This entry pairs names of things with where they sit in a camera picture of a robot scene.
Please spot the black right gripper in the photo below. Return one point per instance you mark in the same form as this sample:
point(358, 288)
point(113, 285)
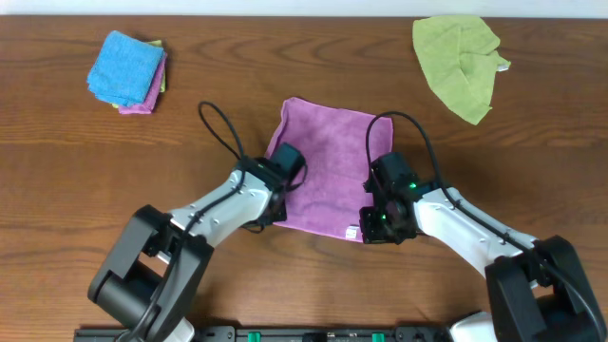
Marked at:
point(370, 235)

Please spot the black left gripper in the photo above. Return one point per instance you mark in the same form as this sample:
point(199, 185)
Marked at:
point(281, 217)

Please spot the large purple cloth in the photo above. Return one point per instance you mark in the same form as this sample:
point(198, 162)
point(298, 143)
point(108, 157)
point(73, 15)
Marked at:
point(336, 144)

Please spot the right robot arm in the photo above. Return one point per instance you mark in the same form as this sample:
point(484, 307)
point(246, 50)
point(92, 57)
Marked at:
point(537, 288)

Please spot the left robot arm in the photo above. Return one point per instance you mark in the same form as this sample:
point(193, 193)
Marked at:
point(149, 278)

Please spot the folded purple cloth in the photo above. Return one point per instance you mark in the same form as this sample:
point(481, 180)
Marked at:
point(151, 96)

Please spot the loose green cloth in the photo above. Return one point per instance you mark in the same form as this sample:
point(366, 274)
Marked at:
point(459, 57)

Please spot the folded green cloth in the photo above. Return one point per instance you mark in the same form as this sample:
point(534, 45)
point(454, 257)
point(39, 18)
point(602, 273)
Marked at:
point(162, 83)

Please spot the folded blue cloth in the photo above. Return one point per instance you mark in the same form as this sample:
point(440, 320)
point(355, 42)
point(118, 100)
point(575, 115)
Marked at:
point(124, 70)

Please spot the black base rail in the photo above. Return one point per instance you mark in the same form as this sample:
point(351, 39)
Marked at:
point(399, 334)

